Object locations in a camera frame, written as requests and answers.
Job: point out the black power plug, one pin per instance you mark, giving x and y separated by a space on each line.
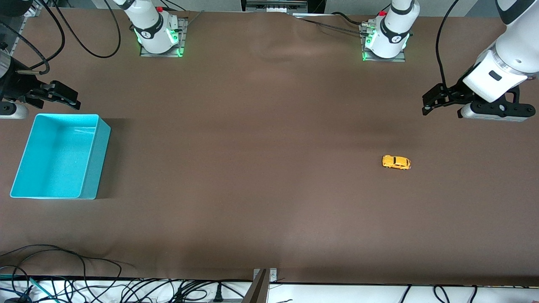
217 294

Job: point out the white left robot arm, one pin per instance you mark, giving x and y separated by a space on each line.
505 67

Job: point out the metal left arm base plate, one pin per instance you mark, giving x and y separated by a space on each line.
400 59

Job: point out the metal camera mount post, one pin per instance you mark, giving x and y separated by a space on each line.
259 290

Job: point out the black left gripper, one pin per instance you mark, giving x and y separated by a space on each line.
457 93

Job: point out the yellow beetle toy car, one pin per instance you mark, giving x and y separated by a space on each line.
396 162

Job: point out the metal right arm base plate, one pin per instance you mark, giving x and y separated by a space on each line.
182 38

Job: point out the brown table cover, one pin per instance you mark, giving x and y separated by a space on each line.
269 147

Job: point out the grey power strip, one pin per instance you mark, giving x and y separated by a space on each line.
276 5

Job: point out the turquoise plastic bin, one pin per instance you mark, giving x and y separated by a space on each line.
54 160

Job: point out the aluminium frame profile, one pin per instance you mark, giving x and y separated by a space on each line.
19 33

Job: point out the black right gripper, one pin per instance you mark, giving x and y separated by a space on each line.
12 86

